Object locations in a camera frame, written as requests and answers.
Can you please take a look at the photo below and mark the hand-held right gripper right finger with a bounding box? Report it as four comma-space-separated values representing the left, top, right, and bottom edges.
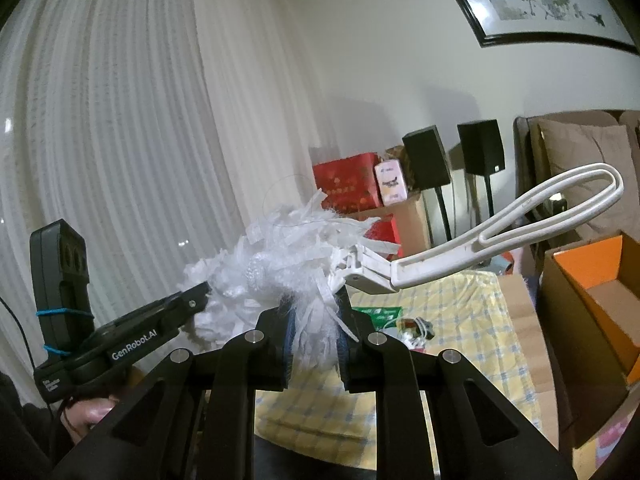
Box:
335, 287, 581, 480

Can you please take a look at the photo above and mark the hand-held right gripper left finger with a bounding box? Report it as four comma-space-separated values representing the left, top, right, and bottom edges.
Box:
52, 306, 301, 480

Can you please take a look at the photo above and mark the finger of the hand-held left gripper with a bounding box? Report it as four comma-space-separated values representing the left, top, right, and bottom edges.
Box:
150, 281, 213, 333

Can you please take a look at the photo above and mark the clear bottle with red cap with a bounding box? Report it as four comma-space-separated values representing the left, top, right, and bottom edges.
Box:
398, 317, 426, 347

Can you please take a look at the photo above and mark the white feather duster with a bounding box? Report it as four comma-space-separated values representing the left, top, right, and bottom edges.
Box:
182, 162, 626, 376

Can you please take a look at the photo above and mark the orange cardboard box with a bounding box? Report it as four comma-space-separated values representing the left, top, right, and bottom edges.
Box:
542, 232, 640, 448

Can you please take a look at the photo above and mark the person's left hand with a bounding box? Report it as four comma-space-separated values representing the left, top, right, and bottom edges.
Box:
64, 394, 120, 445

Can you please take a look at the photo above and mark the green toothpaste box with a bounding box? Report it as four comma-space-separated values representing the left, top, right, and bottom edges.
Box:
352, 305, 403, 329

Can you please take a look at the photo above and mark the red box with oval label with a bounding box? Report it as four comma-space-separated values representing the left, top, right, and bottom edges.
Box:
367, 214, 401, 256

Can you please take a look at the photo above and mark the plain brown cardboard box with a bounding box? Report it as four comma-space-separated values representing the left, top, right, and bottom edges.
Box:
350, 192, 432, 261

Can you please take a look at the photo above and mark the red patterned gift box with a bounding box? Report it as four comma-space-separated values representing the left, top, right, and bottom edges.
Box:
312, 152, 383, 216

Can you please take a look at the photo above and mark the white curtain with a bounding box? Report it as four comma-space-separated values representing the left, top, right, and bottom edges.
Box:
0, 0, 351, 411

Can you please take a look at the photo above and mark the pink and white box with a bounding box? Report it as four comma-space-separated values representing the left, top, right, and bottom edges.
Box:
375, 160, 411, 206

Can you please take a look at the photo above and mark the brown patterned box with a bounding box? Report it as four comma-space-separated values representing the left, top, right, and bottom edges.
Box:
385, 146, 416, 191

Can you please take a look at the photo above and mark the black speaker on stand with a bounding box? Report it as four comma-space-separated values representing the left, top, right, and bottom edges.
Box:
457, 120, 506, 223
402, 125, 453, 256

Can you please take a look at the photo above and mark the brown sofa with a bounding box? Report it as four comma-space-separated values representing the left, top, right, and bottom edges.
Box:
515, 109, 640, 273

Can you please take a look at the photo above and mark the pink printed box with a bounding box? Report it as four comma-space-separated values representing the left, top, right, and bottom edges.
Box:
580, 395, 640, 480

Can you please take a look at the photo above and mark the large brown sofa cushion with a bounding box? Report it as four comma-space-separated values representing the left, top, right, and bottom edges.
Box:
537, 119, 640, 241

